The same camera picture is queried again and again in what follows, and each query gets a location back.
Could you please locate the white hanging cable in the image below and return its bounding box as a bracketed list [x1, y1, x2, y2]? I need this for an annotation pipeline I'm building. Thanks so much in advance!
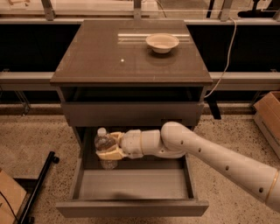
[204, 17, 238, 99]

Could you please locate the open grey middle drawer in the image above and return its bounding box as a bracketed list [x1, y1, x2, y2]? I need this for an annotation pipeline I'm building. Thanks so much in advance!
[56, 128, 209, 218]

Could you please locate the white paper bowl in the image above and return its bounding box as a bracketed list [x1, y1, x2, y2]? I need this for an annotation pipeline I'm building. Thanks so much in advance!
[145, 33, 179, 53]

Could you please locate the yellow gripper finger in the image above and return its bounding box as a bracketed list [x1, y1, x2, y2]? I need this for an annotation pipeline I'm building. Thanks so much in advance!
[96, 147, 126, 160]
[110, 131, 124, 145]

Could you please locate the wooden box at right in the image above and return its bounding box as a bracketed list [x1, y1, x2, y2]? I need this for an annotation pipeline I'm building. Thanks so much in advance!
[254, 91, 280, 158]

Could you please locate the clear plastic water bottle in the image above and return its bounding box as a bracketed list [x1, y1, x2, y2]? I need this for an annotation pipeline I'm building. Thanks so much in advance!
[94, 128, 117, 170]

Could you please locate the grey drawer cabinet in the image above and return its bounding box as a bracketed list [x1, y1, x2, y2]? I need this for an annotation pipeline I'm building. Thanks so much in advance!
[49, 19, 214, 171]

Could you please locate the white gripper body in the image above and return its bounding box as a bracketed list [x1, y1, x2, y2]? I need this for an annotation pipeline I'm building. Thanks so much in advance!
[120, 129, 144, 159]

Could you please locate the closed grey top drawer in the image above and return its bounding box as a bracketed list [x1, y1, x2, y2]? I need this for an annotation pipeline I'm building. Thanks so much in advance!
[61, 102, 204, 127]

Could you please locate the black cable at left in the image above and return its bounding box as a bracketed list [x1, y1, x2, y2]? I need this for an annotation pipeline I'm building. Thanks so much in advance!
[0, 190, 19, 223]

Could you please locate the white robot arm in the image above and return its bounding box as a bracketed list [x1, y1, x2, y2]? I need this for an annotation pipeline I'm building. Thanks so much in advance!
[94, 122, 280, 213]

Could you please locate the black metal stand leg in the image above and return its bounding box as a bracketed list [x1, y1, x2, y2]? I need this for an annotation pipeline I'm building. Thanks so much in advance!
[17, 151, 60, 224]

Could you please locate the cardboard box at left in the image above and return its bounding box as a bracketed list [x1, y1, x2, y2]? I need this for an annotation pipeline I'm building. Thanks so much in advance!
[0, 169, 26, 224]

